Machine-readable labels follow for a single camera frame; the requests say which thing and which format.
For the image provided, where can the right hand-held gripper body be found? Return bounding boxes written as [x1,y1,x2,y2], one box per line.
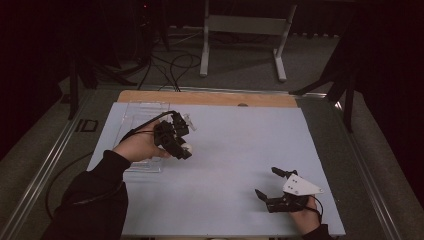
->
[265,173,325,214]

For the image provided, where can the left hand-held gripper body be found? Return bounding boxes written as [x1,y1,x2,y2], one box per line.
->
[153,111,197,152]

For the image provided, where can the clear plastic container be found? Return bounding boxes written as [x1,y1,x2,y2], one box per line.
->
[114,100,171,174]

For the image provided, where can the person's left hand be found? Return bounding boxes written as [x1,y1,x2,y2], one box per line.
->
[112,120,172,164]

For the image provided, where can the person's right hand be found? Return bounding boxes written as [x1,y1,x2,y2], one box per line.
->
[288,196,322,236]

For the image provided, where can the white table mat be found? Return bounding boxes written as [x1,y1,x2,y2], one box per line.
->
[87,101,346,238]

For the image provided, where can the black stand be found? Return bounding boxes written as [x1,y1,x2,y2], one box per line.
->
[67,54,138,121]
[288,33,357,134]

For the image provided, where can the white metal stand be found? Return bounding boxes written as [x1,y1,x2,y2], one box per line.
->
[199,0,298,83]

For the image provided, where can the left hand-held gripper cable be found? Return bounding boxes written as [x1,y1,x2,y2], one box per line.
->
[119,110,178,143]

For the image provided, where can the hand-held gripper cable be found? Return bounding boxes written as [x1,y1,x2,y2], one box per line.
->
[119,110,178,143]
[309,195,325,225]

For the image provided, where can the right hand-held gripper cable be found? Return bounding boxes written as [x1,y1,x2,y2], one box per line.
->
[309,195,325,225]

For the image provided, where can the black floor cables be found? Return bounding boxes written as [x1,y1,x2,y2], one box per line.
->
[135,49,203,93]

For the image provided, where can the black cable beside table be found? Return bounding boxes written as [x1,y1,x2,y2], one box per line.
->
[44,151,95,221]

